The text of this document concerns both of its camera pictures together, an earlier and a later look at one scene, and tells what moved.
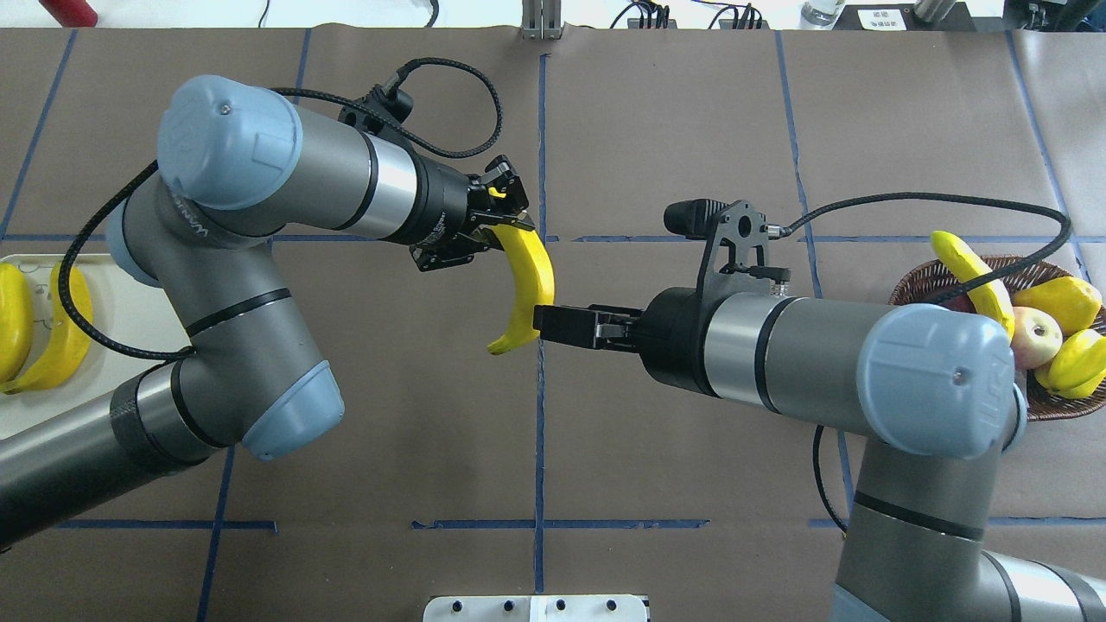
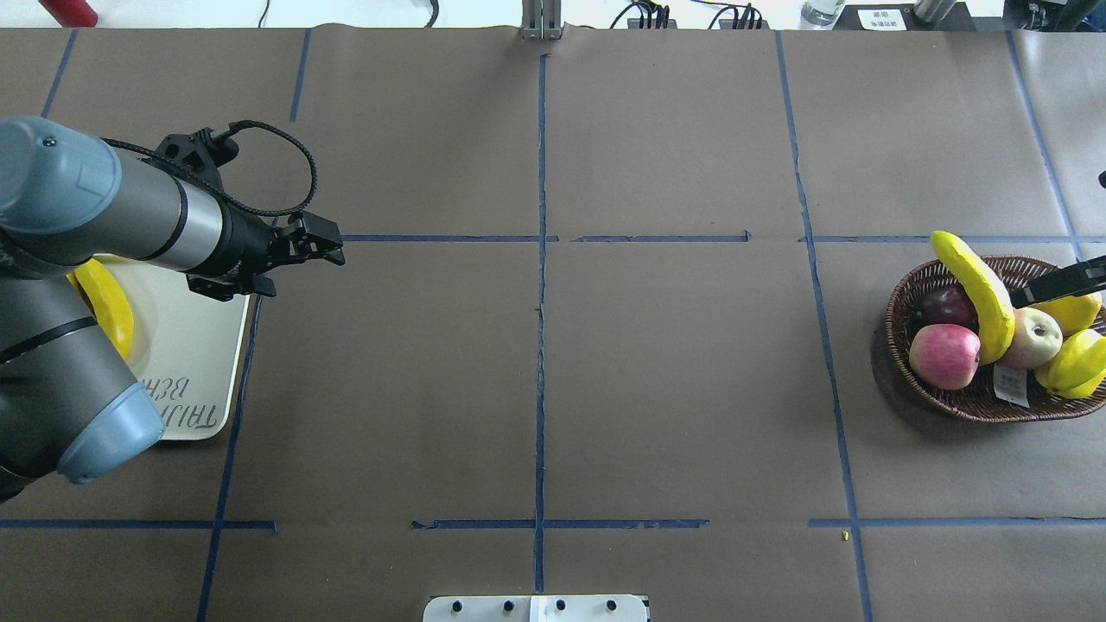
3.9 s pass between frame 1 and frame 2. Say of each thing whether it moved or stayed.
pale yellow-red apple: stayed
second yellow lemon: stayed
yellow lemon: stayed
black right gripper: moved
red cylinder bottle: stayed
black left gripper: moved
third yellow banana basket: stayed
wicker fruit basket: stayed
